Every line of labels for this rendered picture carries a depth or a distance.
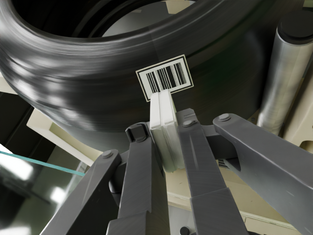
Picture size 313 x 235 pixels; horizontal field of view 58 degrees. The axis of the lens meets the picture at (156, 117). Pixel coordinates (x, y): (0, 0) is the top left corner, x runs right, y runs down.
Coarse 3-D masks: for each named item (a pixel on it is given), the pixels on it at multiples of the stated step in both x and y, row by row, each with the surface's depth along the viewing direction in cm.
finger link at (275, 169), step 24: (216, 120) 14; (240, 120) 13; (240, 144) 12; (264, 144) 11; (288, 144) 10; (240, 168) 13; (264, 168) 10; (288, 168) 9; (312, 168) 9; (264, 192) 11; (288, 192) 9; (312, 192) 8; (288, 216) 10; (312, 216) 8
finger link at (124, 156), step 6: (150, 132) 17; (156, 150) 15; (126, 156) 15; (156, 156) 15; (120, 162) 14; (126, 162) 14; (162, 162) 16; (120, 168) 14; (162, 168) 15; (114, 174) 14; (120, 174) 14; (114, 180) 14; (120, 180) 14; (114, 186) 14; (120, 186) 14; (114, 192) 15
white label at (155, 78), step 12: (168, 60) 33; (180, 60) 33; (144, 72) 33; (156, 72) 33; (168, 72) 33; (180, 72) 33; (144, 84) 34; (156, 84) 34; (168, 84) 34; (180, 84) 34; (192, 84) 34
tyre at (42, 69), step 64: (0, 0) 44; (64, 0) 71; (128, 0) 77; (192, 0) 75; (256, 0) 34; (0, 64) 42; (64, 64) 36; (128, 64) 34; (192, 64) 33; (256, 64) 36; (64, 128) 48
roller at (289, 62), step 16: (288, 16) 31; (304, 16) 31; (288, 32) 31; (304, 32) 30; (272, 48) 35; (288, 48) 32; (304, 48) 31; (272, 64) 36; (288, 64) 34; (304, 64) 34; (272, 80) 39; (288, 80) 37; (272, 96) 42; (288, 96) 41; (272, 112) 45; (272, 128) 51
